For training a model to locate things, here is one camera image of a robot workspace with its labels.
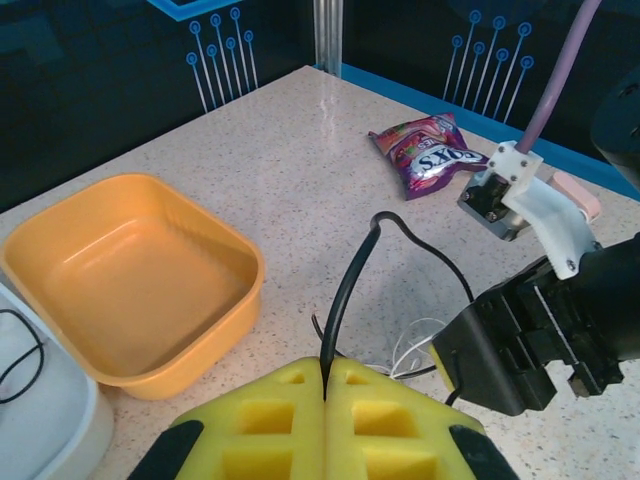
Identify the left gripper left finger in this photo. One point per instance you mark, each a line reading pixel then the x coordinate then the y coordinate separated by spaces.
pixel 270 415

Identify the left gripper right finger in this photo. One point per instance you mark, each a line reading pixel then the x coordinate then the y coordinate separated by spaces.
pixel 390 415

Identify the orange plastic bin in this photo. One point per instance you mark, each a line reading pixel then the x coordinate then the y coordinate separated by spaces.
pixel 125 275

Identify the aluminium frame post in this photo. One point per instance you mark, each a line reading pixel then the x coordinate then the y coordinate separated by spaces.
pixel 327 35

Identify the small pink eraser block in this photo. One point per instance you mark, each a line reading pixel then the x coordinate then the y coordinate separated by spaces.
pixel 580 195

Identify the aluminium side rail blue edge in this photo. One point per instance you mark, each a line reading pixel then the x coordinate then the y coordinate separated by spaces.
pixel 400 91

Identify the white plastic bin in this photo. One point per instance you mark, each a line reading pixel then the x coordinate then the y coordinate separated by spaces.
pixel 50 440

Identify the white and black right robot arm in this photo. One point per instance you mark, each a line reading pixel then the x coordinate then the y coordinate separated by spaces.
pixel 625 125

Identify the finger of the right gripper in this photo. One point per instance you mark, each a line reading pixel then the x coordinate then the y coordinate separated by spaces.
pixel 490 350
pixel 520 280

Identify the purple candy bag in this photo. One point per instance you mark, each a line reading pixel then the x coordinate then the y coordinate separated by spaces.
pixel 430 160

